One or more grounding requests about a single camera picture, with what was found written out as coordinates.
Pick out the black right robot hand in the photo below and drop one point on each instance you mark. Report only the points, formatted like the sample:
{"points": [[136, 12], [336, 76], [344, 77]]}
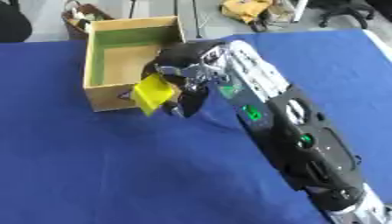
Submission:
{"points": [[178, 57]]}

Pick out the yellow block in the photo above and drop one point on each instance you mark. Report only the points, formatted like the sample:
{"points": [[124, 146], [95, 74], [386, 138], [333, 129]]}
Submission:
{"points": [[151, 93]]}

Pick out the silver and black right robot arm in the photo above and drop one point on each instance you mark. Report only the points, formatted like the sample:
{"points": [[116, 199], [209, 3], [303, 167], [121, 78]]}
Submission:
{"points": [[286, 116]]}

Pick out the tan cardboard box green inside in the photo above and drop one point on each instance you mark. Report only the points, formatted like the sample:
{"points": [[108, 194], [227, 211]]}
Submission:
{"points": [[122, 62]]}

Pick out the black tripod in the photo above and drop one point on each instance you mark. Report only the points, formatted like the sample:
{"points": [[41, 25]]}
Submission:
{"points": [[196, 17]]}

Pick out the yellow bag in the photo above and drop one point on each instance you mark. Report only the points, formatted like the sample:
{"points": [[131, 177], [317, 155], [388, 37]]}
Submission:
{"points": [[245, 9]]}

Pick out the brown basket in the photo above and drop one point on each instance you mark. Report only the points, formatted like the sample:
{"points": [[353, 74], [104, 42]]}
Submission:
{"points": [[81, 20]]}

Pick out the black bag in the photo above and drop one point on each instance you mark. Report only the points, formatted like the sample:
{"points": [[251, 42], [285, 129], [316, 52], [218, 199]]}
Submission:
{"points": [[13, 23]]}

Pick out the black office chair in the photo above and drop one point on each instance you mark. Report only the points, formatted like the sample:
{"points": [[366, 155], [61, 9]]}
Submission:
{"points": [[347, 11]]}

